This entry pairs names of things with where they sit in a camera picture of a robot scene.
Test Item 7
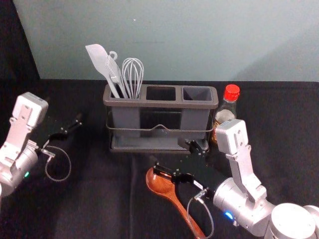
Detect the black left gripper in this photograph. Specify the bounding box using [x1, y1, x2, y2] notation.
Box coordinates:
[34, 112, 84, 161]

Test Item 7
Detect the grey whisk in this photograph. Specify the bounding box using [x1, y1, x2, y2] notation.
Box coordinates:
[122, 57, 146, 100]

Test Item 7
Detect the black table cloth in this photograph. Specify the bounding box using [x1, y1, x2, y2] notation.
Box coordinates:
[0, 78, 319, 239]

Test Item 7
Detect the grey fork with hanging loop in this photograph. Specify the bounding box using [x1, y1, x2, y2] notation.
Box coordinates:
[106, 50, 128, 99]

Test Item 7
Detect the grey three-compartment utensil holder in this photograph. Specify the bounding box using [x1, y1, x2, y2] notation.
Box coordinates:
[103, 84, 219, 140]

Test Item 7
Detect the clear bottle with red cap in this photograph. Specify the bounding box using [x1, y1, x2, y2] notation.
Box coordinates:
[211, 84, 241, 145]

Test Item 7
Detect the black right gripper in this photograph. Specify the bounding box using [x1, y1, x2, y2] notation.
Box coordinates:
[149, 137, 218, 203]

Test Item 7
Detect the thin dark gripper cable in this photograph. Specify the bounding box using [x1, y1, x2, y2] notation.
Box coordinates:
[186, 188, 215, 239]
[40, 145, 72, 183]

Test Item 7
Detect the brown wooden spoon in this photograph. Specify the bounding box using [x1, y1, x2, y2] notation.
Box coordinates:
[145, 166, 206, 239]

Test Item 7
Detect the grey spatula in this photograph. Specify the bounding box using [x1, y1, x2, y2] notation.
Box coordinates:
[85, 44, 121, 99]

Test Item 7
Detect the thin dark right gripper cable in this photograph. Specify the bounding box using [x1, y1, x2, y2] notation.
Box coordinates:
[186, 188, 215, 239]

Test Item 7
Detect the thin dark left gripper cable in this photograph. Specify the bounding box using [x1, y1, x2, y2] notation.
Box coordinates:
[40, 145, 72, 183]

